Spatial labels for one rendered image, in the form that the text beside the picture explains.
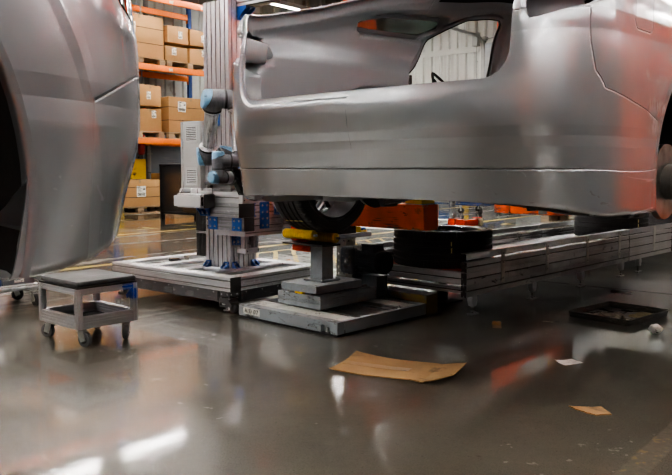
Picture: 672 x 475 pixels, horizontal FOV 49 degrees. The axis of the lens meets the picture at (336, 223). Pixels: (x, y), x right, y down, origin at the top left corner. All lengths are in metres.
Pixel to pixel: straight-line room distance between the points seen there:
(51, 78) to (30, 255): 0.27
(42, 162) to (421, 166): 1.79
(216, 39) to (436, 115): 2.78
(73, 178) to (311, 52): 2.84
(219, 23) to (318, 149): 2.29
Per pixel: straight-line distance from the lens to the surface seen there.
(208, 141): 4.74
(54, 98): 1.22
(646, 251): 7.15
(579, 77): 2.57
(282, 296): 4.54
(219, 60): 5.17
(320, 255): 4.47
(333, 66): 4.09
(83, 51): 1.29
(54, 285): 4.14
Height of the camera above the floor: 0.91
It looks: 4 degrees down
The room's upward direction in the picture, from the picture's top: straight up
